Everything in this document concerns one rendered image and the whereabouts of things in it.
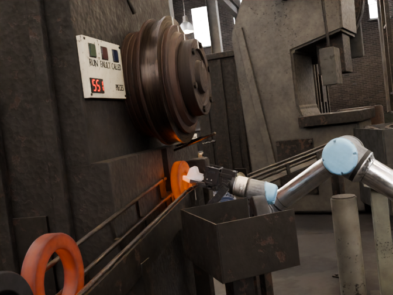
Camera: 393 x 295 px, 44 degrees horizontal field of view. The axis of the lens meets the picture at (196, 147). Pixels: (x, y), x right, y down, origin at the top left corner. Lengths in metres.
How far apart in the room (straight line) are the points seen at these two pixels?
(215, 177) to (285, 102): 2.73
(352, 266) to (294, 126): 2.20
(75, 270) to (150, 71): 0.77
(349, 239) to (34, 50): 1.62
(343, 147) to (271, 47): 2.97
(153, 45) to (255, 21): 2.98
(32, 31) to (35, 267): 0.75
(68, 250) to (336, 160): 0.91
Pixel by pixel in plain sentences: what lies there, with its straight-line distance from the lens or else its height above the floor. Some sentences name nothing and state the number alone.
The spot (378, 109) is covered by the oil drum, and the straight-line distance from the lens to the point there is 6.58.
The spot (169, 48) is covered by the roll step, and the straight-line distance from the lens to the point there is 1.69.
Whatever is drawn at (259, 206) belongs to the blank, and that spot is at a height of 0.73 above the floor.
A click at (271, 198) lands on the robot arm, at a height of 0.65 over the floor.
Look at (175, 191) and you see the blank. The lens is 1.78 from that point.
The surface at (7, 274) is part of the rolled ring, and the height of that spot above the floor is 0.74.
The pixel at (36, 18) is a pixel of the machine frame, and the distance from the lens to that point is 1.49.
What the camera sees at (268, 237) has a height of 0.66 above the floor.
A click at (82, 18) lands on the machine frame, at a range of 1.53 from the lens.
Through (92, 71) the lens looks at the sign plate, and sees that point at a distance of 1.47.
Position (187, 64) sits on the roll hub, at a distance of 1.68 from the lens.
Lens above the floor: 0.95
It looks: 3 degrees down
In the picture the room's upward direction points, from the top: 7 degrees counter-clockwise
